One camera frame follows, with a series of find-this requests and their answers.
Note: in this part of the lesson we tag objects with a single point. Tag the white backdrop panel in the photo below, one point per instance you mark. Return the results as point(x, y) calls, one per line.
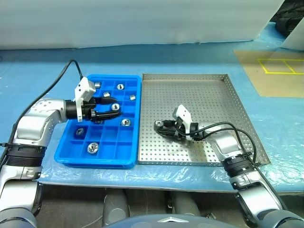
point(142, 21)

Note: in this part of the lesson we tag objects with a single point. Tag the dark grey rounded shape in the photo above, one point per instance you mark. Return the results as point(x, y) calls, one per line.
point(183, 205)
point(116, 206)

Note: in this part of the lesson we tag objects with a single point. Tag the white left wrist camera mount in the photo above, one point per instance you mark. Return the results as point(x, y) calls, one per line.
point(82, 90)

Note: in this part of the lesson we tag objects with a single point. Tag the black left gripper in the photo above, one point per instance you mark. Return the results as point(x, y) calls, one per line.
point(88, 111)

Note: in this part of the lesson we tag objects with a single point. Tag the black bundle behind panels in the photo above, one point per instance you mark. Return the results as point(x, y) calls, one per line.
point(285, 21)

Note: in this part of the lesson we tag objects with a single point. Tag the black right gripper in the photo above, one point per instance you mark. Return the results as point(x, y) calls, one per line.
point(180, 130)

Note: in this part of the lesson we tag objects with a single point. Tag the blue compartment tray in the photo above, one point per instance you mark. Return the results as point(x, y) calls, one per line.
point(109, 142)

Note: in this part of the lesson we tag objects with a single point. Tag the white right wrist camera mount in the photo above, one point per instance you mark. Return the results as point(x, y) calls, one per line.
point(184, 112)

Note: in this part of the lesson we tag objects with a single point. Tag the brown mat with yellow tape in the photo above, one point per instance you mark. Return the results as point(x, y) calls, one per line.
point(249, 71)

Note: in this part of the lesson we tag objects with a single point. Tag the blue-grey rounded body cover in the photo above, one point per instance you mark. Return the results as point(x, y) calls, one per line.
point(166, 222)

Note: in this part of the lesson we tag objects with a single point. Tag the blue plastic table cover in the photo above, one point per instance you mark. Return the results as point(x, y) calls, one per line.
point(190, 61)

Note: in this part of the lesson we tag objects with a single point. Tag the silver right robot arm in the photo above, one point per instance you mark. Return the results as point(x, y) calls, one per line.
point(223, 140)

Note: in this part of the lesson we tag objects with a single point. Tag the perforated metal tray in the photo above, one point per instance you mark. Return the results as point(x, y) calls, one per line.
point(190, 95)

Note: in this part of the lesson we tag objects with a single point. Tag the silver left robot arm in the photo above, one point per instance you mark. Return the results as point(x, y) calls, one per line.
point(35, 118)

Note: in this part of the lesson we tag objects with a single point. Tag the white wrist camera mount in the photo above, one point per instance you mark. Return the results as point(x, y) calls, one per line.
point(184, 112)
point(82, 90)

